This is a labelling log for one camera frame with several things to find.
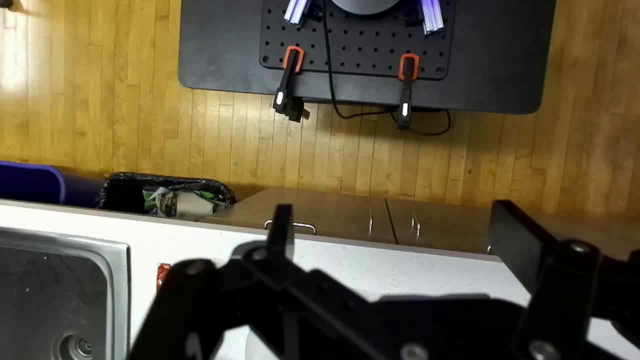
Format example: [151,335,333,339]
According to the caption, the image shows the wooden drawer with handle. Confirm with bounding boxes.
[213,189,396,244]

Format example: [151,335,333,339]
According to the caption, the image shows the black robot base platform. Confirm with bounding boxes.
[177,0,556,115]

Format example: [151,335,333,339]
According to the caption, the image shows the wooden cabinet doors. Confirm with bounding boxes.
[385,201,489,255]

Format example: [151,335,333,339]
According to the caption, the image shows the right orange black clamp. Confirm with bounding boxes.
[396,53,420,130]

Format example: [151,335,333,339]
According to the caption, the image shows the orange snack bag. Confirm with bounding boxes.
[155,265,172,289]

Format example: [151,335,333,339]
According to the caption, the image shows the black power cable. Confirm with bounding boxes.
[321,0,454,139]

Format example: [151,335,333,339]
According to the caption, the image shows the stainless steel kitchen sink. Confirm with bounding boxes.
[0,228,130,360]

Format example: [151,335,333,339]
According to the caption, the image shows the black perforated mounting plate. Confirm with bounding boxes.
[257,0,455,80]

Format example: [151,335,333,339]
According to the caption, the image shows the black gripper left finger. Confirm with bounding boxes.
[128,204,373,360]

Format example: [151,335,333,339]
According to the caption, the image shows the orange black clamp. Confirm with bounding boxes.
[272,46,310,122]
[396,53,420,130]

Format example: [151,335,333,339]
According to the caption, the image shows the left orange black clamp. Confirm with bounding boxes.
[272,46,310,122]

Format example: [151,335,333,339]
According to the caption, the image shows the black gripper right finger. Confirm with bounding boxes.
[378,201,640,360]

